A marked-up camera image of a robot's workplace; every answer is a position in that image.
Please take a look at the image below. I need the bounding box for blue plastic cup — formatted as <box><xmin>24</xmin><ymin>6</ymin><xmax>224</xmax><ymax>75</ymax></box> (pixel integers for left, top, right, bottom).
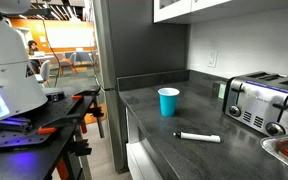
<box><xmin>158</xmin><ymin>88</ymin><xmax>180</xmax><ymax>117</ymax></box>

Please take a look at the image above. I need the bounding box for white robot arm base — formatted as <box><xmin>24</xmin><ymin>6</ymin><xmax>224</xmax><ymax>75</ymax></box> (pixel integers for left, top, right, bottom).
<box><xmin>0</xmin><ymin>0</ymin><xmax>47</xmax><ymax>120</ymax></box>

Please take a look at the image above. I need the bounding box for stainless steel refrigerator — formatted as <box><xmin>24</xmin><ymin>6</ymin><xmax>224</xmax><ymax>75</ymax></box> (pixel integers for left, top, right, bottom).
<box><xmin>92</xmin><ymin>0</ymin><xmax>189</xmax><ymax>173</ymax></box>

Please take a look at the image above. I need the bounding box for white marker with black cap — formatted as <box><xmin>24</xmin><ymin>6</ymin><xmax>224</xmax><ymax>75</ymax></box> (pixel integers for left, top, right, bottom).
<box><xmin>173</xmin><ymin>132</ymin><xmax>221</xmax><ymax>143</ymax></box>

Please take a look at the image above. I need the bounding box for orange black clamp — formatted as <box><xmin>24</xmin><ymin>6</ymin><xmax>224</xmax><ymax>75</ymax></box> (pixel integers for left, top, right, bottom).
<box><xmin>38</xmin><ymin>112</ymin><xmax>91</xmax><ymax>134</ymax></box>

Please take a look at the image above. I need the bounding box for small green black box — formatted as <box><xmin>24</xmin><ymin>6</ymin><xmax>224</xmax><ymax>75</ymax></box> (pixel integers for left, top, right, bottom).
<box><xmin>212</xmin><ymin>81</ymin><xmax>226</xmax><ymax>99</ymax></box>

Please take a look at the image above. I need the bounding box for white lower cabinet drawer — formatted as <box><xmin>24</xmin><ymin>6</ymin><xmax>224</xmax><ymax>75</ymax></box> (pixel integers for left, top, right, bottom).
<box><xmin>126</xmin><ymin>110</ymin><xmax>163</xmax><ymax>180</ymax></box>

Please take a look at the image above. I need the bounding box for white upper cabinet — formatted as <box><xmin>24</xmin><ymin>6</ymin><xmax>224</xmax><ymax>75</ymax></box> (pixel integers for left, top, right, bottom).
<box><xmin>153</xmin><ymin>0</ymin><xmax>288</xmax><ymax>24</ymax></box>

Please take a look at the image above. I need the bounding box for grey office chair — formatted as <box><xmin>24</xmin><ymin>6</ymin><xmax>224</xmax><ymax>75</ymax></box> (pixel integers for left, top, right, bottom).
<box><xmin>35</xmin><ymin>60</ymin><xmax>50</xmax><ymax>87</ymax></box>

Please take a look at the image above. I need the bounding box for seated person in background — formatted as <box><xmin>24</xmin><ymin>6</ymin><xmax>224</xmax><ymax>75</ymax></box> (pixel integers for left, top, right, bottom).
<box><xmin>26</xmin><ymin>40</ymin><xmax>42</xmax><ymax>75</ymax></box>

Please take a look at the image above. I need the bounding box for black perforated robot stand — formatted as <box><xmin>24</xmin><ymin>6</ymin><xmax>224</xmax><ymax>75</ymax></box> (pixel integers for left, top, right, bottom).
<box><xmin>0</xmin><ymin>86</ymin><xmax>100</xmax><ymax>180</ymax></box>

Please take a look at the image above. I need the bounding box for silver four-slot toaster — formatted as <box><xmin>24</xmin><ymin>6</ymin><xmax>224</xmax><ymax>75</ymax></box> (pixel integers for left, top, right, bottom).
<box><xmin>222</xmin><ymin>71</ymin><xmax>288</xmax><ymax>136</ymax></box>

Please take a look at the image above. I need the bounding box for white wall outlet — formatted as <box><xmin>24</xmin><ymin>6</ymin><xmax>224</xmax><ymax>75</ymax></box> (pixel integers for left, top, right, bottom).
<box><xmin>207</xmin><ymin>51</ymin><xmax>218</xmax><ymax>68</ymax></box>

